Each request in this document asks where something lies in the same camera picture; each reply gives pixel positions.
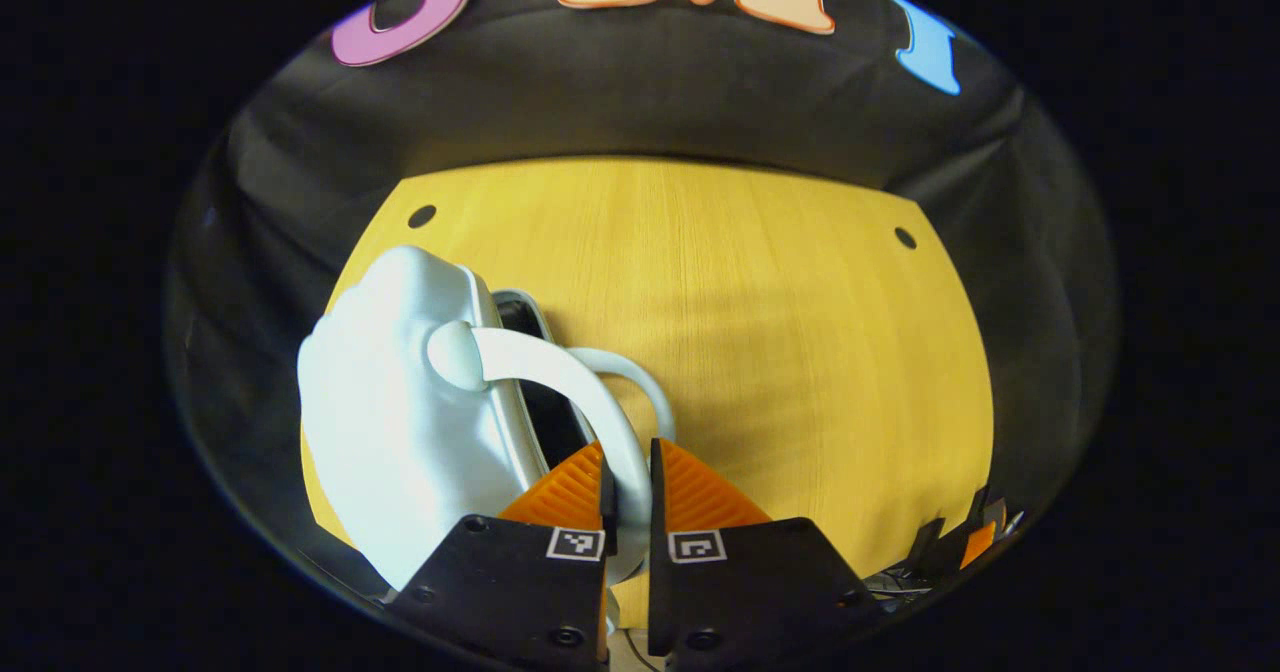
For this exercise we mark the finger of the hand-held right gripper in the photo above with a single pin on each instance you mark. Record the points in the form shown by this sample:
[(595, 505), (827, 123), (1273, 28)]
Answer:
[(925, 547), (980, 542)]

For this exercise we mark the black backdrop cloth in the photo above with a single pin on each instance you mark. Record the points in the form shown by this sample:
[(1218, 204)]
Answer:
[(650, 102)]

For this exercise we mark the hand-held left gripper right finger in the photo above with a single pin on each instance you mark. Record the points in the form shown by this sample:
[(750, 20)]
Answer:
[(750, 582)]

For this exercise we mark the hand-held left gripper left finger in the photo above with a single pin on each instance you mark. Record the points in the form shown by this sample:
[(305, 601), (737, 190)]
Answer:
[(500, 592)]

